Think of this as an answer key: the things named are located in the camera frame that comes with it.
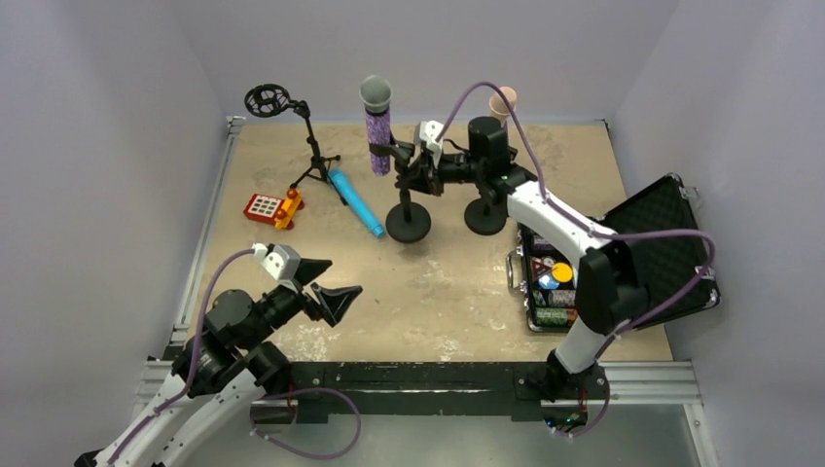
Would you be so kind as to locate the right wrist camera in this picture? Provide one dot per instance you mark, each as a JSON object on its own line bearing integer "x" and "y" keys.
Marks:
{"x": 427, "y": 138}

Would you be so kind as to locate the purple glitter microphone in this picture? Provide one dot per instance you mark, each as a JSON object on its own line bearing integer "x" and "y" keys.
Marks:
{"x": 376, "y": 94}

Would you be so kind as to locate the black tripod mic stand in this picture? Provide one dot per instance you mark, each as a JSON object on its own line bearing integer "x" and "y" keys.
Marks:
{"x": 270, "y": 100}

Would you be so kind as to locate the black round-base stand front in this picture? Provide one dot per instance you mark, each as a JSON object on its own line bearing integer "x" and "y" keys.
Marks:
{"x": 486, "y": 215}

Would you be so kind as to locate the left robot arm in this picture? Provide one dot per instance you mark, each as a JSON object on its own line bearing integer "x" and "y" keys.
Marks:
{"x": 229, "y": 363}

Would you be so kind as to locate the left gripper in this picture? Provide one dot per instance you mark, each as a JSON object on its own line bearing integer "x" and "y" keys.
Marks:
{"x": 306, "y": 294}

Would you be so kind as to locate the black round-base stand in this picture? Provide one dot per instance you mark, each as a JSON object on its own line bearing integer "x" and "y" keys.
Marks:
{"x": 486, "y": 215}
{"x": 407, "y": 221}

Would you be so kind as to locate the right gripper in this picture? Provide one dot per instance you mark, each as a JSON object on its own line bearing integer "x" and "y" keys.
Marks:
{"x": 412, "y": 167}

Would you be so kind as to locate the blue plastic microphone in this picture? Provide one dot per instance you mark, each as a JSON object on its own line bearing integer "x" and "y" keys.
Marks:
{"x": 364, "y": 213}

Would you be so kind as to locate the green poker chip roll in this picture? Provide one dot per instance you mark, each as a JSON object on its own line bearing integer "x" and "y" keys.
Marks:
{"x": 554, "y": 317}

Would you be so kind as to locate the red yellow toy block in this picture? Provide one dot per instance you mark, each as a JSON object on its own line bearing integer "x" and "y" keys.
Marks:
{"x": 274, "y": 211}

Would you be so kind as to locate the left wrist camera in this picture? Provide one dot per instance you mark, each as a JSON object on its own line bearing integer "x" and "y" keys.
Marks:
{"x": 281, "y": 263}

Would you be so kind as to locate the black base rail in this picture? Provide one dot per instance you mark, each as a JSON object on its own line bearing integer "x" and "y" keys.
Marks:
{"x": 412, "y": 390}

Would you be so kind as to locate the pink plastic microphone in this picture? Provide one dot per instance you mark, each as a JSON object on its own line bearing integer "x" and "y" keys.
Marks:
{"x": 501, "y": 104}

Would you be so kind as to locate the black poker chip case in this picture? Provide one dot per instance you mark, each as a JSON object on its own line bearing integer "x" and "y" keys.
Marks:
{"x": 543, "y": 276}

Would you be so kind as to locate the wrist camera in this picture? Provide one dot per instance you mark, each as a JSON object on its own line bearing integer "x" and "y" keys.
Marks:
{"x": 427, "y": 138}
{"x": 281, "y": 263}

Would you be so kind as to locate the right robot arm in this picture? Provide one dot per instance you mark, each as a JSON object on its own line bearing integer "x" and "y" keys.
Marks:
{"x": 607, "y": 270}

